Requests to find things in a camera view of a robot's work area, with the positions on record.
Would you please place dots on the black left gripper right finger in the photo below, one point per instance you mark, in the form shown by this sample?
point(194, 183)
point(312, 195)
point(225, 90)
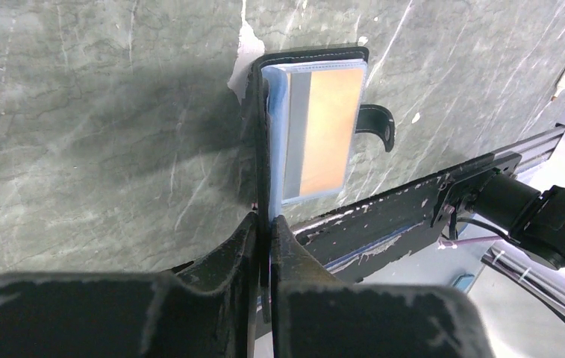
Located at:
point(314, 314)

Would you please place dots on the aluminium extrusion rail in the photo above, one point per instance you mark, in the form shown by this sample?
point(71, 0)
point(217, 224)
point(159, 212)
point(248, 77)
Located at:
point(537, 149)

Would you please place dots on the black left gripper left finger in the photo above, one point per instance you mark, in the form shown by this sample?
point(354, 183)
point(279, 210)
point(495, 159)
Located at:
point(205, 310)

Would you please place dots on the orange credit card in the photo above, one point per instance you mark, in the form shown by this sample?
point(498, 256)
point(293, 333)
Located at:
point(323, 110)

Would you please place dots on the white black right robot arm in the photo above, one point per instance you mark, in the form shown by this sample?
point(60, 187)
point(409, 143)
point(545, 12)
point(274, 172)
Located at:
point(531, 220)

